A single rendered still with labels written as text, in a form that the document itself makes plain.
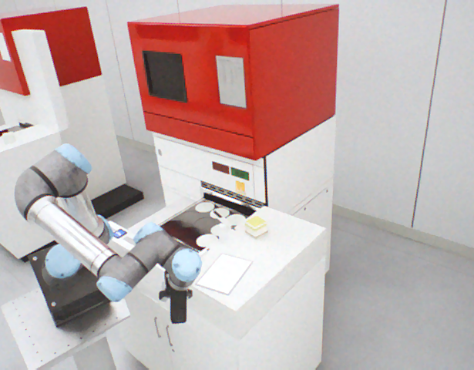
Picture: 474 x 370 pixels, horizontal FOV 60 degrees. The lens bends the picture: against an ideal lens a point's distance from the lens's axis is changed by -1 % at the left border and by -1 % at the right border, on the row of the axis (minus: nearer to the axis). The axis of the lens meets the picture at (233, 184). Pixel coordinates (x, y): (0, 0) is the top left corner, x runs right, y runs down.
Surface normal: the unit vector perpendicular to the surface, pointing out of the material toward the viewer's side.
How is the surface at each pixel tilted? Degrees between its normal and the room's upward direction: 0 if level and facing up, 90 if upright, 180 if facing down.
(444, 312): 0
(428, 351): 0
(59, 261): 51
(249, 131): 90
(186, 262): 38
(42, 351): 0
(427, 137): 90
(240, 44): 90
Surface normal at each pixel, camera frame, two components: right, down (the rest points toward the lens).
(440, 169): -0.65, 0.40
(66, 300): 0.37, -0.34
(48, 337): -0.07, -0.88
